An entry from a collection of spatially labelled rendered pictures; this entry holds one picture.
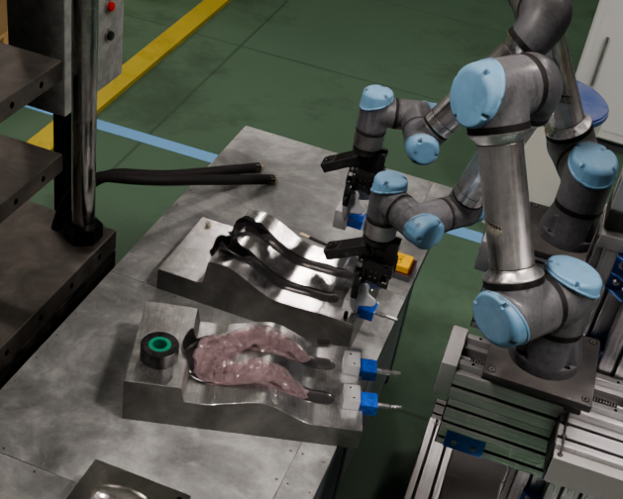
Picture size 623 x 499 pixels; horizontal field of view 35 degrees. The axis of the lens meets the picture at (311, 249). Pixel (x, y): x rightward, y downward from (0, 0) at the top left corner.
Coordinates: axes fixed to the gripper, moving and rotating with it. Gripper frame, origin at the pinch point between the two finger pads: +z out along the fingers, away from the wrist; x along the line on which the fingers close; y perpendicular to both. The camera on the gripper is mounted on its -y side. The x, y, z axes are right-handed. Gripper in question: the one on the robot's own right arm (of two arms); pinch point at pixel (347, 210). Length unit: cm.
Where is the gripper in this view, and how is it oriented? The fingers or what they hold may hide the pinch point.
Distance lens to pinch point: 255.4
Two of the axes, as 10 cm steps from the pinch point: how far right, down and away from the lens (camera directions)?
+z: -1.4, 8.0, 5.8
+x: 3.3, -5.1, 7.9
